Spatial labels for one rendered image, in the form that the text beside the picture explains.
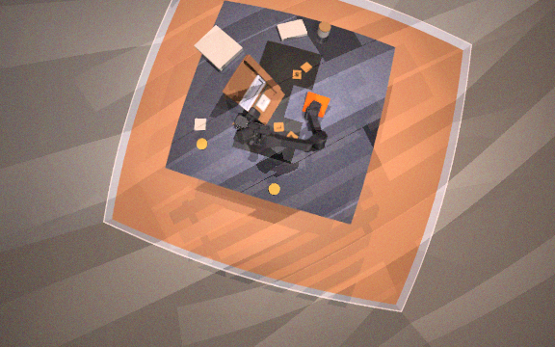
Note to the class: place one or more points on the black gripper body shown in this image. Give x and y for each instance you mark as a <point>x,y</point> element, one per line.
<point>253,113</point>

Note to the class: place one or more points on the white paper label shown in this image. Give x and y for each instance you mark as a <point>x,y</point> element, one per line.
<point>263,102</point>

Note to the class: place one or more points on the white rectangular card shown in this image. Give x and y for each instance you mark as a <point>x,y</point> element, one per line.
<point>292,30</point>

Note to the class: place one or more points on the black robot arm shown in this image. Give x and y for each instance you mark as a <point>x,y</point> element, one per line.
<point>273,139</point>

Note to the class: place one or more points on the beige flat square tile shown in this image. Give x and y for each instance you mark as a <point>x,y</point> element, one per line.
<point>200,124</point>

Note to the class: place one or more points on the yellow round disc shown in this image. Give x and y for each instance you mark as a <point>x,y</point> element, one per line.
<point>274,189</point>
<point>202,144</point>

